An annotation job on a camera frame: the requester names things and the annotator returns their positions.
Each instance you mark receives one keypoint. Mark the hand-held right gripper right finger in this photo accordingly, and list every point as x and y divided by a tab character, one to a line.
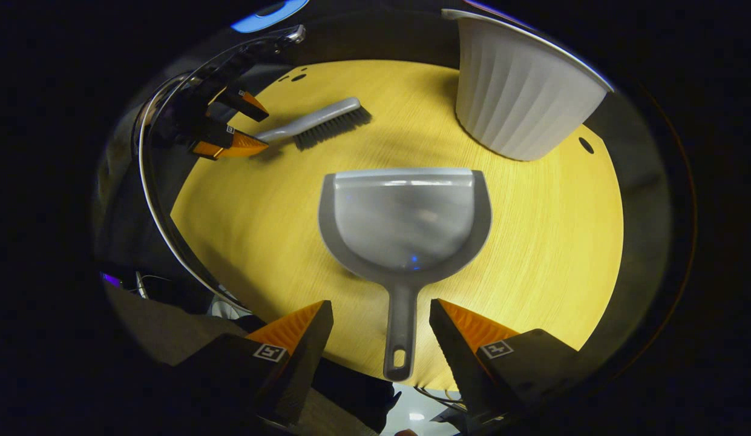
457	363

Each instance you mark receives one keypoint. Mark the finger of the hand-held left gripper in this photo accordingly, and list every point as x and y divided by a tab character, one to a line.
248	104
230	144

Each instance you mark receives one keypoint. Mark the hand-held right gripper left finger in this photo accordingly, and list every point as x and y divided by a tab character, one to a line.
308	357

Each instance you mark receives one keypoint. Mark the small grey broom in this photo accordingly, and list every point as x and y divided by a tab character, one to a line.
314	118

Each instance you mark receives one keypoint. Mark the grey dustpan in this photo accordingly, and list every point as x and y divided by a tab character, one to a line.
405	218

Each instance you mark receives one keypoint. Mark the white ribbed garbage bin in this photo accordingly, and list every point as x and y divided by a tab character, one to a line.
520	91

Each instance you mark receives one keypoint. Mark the yellow wooden desktop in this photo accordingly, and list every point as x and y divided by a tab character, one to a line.
242	230

